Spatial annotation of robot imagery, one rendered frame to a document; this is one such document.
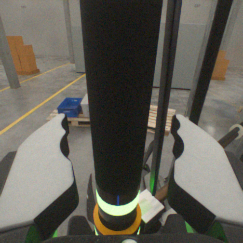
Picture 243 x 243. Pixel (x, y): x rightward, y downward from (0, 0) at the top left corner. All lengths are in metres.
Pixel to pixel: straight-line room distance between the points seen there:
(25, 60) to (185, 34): 6.54
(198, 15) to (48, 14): 10.29
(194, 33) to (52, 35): 10.70
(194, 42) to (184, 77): 1.09
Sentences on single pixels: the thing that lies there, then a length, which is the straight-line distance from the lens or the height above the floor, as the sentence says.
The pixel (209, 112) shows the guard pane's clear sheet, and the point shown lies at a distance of 1.35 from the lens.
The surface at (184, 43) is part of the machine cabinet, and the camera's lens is 5.67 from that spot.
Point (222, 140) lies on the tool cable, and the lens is 0.32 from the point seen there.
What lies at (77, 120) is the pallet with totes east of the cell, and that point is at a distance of 3.24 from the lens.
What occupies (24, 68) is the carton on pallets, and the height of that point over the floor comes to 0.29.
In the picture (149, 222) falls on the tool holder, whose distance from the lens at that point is 0.19.
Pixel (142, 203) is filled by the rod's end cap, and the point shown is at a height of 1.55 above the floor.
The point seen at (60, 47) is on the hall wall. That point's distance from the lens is 13.80.
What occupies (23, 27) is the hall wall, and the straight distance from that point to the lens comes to 15.26.
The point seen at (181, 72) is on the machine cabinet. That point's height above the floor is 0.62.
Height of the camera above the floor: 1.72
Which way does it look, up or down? 30 degrees down
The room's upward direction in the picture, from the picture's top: 2 degrees clockwise
